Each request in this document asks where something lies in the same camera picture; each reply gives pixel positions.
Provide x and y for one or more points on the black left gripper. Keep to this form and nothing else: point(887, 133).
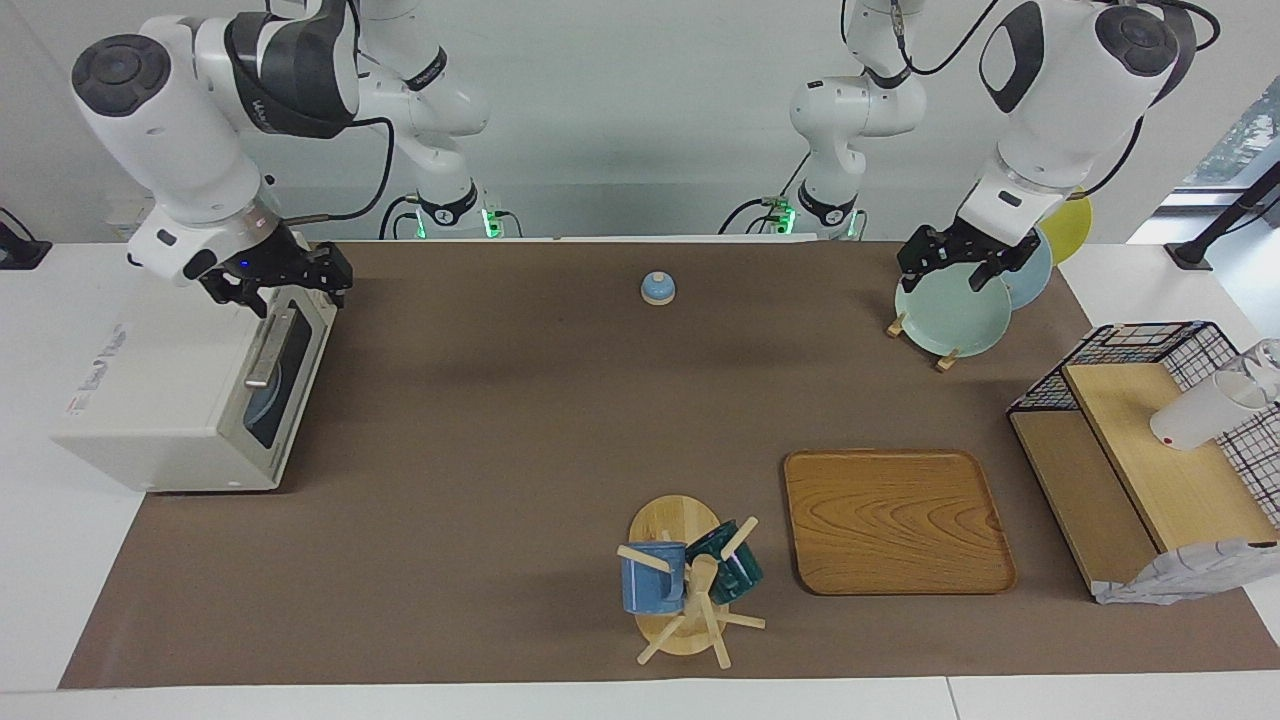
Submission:
point(975, 242)

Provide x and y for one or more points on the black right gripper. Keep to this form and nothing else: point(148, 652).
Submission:
point(270, 262)

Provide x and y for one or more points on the white checked cloth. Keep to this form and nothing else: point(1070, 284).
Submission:
point(1180, 575)

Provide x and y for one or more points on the black stand with foot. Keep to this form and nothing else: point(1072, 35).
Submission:
point(1190, 255)

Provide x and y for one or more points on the brown table mat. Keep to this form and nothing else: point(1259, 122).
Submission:
point(500, 450)

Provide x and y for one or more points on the blue lid with wooden knob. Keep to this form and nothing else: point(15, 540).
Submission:
point(657, 290)

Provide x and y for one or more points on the glass oven door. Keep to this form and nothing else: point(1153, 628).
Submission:
point(268, 345)

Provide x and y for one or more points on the blue mug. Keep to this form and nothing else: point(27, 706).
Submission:
point(650, 585)

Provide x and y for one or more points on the white toaster oven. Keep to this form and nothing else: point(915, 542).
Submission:
point(150, 400)

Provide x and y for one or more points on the light blue ceramic plate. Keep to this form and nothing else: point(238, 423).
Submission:
point(265, 410)
point(1035, 280)

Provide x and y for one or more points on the wooden serving tray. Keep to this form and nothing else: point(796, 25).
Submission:
point(900, 520)

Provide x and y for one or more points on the clear drinking glass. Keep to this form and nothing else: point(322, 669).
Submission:
point(1268, 358)

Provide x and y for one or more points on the yellow plate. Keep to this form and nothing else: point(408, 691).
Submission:
point(1072, 225)

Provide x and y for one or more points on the dark green mug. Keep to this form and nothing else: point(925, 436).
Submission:
point(735, 575)

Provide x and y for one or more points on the pale green plate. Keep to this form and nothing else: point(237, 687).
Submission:
point(950, 320)

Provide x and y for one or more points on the window with greenery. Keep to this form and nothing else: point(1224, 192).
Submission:
point(1240, 140)

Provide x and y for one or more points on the black clamp base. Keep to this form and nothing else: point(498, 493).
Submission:
point(20, 255)

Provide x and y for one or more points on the wooden plate rack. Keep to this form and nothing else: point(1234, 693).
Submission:
point(895, 325)

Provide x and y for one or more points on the wooden two-tier shelf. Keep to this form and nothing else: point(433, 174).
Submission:
point(1180, 480)

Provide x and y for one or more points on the wooden mug tree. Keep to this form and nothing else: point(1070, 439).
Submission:
point(672, 520)

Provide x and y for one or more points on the white plastic cup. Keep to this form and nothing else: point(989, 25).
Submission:
point(1200, 415)

